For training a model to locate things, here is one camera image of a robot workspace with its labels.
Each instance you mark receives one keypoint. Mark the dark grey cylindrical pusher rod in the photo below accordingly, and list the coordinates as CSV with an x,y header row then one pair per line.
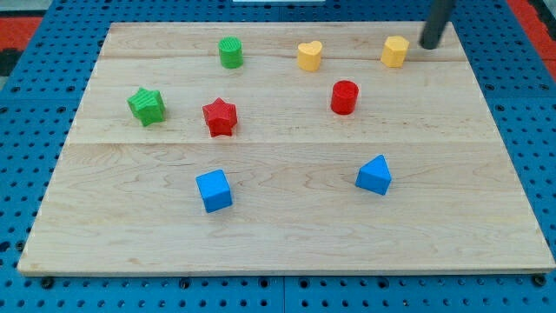
x,y
439,15

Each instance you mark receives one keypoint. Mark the yellow hexagon block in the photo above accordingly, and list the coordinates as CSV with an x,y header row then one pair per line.
x,y
394,51

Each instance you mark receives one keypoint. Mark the yellow heart block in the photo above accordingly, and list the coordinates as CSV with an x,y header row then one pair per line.
x,y
309,55

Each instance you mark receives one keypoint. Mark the red cylinder block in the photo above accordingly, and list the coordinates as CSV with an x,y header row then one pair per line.
x,y
344,97

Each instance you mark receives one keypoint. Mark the blue triangular prism block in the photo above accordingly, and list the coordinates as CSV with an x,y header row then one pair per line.
x,y
374,176

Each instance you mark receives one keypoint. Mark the green cylinder block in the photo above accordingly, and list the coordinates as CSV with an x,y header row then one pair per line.
x,y
230,52

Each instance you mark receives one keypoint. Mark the red star block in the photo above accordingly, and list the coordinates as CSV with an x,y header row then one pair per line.
x,y
221,117

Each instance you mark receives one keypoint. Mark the light wooden board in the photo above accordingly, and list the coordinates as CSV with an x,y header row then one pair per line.
x,y
123,200

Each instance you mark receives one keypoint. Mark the blue cube block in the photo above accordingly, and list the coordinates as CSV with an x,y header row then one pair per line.
x,y
214,190

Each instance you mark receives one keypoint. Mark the green star block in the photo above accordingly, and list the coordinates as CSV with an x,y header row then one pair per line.
x,y
147,106

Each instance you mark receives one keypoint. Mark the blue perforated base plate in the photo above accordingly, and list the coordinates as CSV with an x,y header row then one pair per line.
x,y
41,97

